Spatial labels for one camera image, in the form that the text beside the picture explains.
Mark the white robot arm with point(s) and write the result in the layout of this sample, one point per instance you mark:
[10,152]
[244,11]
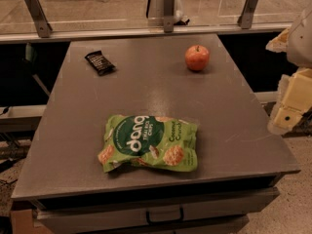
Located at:
[296,41]

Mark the black snack bar wrapper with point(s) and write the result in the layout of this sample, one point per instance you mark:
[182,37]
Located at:
[99,63]

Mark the right metal rail bracket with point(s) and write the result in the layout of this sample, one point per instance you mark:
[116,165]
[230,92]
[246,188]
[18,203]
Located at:
[245,20]

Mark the horizontal metal rail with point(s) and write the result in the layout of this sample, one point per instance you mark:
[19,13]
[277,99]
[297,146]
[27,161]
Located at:
[85,35]

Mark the left metal rail bracket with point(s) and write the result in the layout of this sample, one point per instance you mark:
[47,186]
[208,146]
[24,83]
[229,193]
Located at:
[42,25]

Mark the metal rail bracket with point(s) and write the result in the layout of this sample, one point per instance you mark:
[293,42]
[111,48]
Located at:
[168,20]
[245,20]
[42,25]

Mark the middle metal rail bracket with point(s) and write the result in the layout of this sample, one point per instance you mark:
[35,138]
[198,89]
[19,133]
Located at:
[168,20]

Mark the green rice chip bag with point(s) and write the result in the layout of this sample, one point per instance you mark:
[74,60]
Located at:
[156,142]

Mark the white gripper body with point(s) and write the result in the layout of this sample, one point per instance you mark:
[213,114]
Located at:
[301,43]

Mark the red apple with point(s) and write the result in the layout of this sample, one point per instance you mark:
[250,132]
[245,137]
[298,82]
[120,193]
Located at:
[197,57]

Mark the grey drawer with black handle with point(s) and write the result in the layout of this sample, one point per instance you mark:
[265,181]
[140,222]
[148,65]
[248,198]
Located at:
[224,213]

